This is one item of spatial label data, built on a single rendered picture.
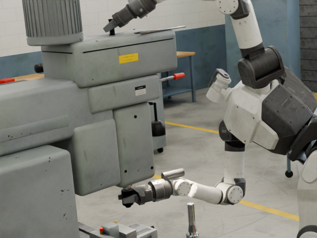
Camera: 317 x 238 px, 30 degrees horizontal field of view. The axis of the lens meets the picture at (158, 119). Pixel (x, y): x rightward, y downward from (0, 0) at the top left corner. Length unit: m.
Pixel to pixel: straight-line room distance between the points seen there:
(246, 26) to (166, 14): 8.93
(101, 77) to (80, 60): 0.10
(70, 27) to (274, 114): 0.84
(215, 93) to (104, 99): 0.54
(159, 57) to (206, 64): 9.58
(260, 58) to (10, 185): 1.03
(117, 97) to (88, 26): 7.90
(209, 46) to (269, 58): 9.61
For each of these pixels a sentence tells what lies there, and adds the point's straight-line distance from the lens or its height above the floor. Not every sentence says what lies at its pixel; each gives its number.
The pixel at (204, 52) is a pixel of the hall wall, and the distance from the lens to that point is 11.78.
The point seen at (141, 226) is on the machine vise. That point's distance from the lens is 2.74.
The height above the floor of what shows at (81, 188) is 1.38.
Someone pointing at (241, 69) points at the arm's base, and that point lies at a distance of 2.29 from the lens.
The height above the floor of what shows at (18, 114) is 1.69.
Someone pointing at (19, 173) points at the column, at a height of 1.53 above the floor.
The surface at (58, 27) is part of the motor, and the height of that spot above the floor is 1.95.
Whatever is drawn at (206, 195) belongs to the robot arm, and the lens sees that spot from 2.56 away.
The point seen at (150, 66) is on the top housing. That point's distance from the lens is 2.25.
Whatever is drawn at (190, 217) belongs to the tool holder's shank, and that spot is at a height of 1.26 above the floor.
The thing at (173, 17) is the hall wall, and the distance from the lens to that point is 11.23.
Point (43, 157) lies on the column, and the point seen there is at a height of 1.56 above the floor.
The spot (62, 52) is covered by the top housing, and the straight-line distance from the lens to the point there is 2.13.
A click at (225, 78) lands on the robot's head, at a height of 1.67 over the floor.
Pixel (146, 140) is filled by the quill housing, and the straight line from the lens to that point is 2.31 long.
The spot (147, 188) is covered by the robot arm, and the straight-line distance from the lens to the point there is 2.45.
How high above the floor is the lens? 2.06
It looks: 13 degrees down
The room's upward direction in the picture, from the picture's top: 5 degrees counter-clockwise
